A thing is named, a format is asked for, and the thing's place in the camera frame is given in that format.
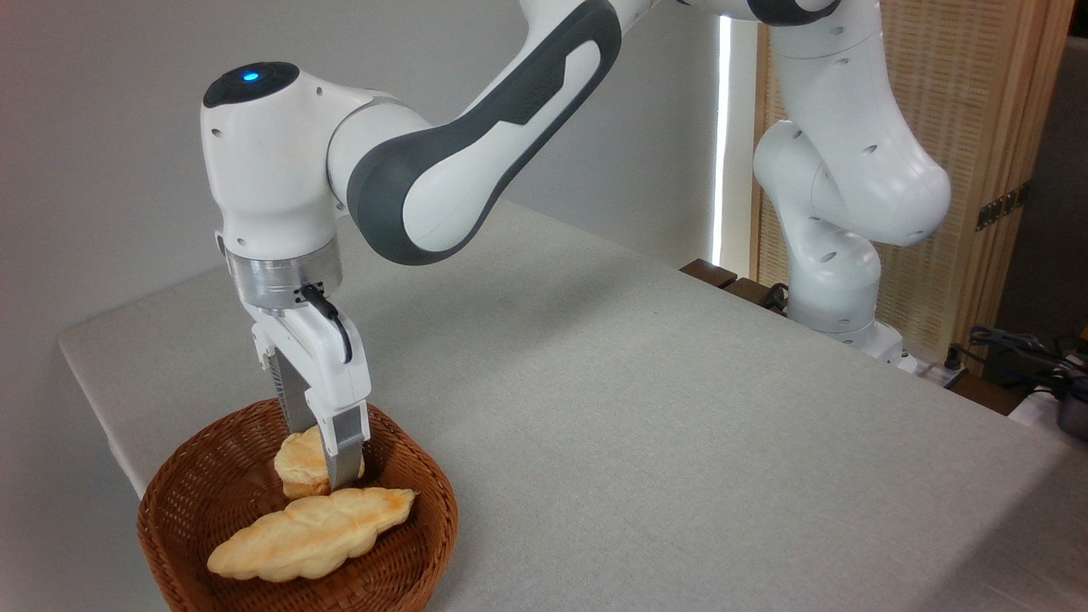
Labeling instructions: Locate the brown wicker basket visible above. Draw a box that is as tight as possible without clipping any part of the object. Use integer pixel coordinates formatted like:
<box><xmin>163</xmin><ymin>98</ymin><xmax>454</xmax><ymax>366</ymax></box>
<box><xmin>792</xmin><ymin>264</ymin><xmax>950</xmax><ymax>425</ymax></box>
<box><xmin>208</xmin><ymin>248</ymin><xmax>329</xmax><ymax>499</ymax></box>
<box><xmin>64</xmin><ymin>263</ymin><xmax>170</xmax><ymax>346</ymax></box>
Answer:
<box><xmin>137</xmin><ymin>397</ymin><xmax>460</xmax><ymax>612</ymax></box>

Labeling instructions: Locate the black cable bundle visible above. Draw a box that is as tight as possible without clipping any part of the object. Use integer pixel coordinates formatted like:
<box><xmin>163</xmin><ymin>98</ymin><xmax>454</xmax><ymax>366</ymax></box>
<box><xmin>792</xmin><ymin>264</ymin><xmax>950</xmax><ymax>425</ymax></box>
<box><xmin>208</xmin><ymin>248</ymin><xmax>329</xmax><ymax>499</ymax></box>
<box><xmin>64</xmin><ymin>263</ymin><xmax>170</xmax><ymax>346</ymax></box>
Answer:
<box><xmin>966</xmin><ymin>325</ymin><xmax>1088</xmax><ymax>402</ymax></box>

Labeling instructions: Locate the wooden folding screen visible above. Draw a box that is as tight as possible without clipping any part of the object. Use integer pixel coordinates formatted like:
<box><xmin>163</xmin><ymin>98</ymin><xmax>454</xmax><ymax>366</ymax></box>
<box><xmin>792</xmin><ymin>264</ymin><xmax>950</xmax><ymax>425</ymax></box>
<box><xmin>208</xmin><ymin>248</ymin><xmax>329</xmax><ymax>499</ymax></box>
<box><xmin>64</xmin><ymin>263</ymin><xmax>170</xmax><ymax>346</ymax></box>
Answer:
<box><xmin>748</xmin><ymin>0</ymin><xmax>1077</xmax><ymax>377</ymax></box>

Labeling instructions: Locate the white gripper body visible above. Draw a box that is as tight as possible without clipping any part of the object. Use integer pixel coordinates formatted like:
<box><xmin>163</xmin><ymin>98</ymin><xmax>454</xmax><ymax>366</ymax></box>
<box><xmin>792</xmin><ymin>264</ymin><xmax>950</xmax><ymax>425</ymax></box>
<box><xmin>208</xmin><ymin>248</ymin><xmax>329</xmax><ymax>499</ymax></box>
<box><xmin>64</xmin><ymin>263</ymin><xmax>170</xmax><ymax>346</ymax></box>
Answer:
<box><xmin>247</xmin><ymin>306</ymin><xmax>373</xmax><ymax>422</ymax></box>

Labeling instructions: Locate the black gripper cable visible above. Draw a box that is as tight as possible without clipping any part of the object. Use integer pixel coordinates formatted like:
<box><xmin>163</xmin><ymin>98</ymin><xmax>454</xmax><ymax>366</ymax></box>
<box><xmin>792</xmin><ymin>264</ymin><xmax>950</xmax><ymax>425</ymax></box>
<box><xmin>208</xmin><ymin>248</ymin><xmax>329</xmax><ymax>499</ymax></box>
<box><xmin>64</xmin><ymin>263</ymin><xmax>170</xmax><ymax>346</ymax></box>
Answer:
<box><xmin>298</xmin><ymin>284</ymin><xmax>354</xmax><ymax>366</ymax></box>

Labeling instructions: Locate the round bread roll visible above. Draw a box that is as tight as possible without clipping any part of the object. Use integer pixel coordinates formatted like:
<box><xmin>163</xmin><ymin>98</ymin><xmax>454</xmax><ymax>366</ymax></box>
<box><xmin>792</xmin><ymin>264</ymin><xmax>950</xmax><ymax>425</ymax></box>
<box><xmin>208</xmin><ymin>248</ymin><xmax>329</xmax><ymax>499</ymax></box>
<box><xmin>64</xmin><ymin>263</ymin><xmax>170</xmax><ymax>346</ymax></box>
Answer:
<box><xmin>273</xmin><ymin>424</ymin><xmax>367</xmax><ymax>501</ymax></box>

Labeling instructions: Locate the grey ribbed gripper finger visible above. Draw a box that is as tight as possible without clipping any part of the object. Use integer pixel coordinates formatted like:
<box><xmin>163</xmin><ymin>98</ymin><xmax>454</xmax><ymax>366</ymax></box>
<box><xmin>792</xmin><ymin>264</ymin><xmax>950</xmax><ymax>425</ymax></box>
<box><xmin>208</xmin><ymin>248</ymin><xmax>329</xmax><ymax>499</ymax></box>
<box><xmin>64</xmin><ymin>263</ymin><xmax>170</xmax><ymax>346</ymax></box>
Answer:
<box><xmin>315</xmin><ymin>400</ymin><xmax>371</xmax><ymax>492</ymax></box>
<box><xmin>263</xmin><ymin>348</ymin><xmax>318</xmax><ymax>435</ymax></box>

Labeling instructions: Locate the metal screen hinge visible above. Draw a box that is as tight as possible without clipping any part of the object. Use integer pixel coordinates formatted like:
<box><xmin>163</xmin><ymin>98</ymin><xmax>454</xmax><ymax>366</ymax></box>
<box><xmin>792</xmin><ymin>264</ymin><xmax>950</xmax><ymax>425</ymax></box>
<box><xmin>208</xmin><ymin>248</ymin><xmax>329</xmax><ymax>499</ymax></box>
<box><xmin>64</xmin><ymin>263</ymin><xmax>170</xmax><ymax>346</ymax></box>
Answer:
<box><xmin>976</xmin><ymin>182</ymin><xmax>1032</xmax><ymax>232</ymax></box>

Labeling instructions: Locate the long twisted bread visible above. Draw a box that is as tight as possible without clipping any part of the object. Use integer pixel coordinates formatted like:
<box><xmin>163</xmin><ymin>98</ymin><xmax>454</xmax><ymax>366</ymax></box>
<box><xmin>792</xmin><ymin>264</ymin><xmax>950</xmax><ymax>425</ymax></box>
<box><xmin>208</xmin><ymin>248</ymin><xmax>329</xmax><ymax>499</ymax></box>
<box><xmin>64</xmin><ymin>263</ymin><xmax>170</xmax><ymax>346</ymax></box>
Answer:
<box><xmin>207</xmin><ymin>486</ymin><xmax>418</xmax><ymax>583</ymax></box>

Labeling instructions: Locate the white power strip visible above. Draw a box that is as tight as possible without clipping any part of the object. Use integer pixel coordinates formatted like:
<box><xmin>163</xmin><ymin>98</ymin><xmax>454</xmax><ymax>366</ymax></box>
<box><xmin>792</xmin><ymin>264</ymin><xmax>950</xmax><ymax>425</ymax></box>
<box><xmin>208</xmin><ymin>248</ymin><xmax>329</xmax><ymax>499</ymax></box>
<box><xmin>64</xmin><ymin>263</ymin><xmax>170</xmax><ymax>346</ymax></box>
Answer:
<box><xmin>899</xmin><ymin>353</ymin><xmax>971</xmax><ymax>389</ymax></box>

